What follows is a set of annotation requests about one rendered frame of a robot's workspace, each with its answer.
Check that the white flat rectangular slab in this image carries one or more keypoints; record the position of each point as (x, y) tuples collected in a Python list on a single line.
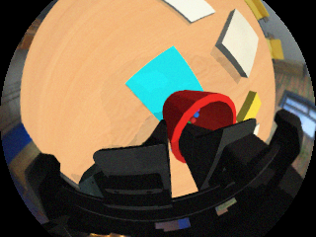
[(192, 10)]

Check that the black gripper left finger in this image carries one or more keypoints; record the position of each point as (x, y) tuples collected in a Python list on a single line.
[(150, 157)]

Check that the red cup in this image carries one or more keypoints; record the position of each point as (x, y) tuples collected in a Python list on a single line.
[(216, 111)]

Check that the yellow block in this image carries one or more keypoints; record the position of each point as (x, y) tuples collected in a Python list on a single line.
[(250, 108)]

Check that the beige flat block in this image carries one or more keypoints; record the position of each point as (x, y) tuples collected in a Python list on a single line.
[(238, 42)]

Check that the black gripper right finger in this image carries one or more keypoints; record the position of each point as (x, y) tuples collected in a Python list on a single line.
[(202, 148)]

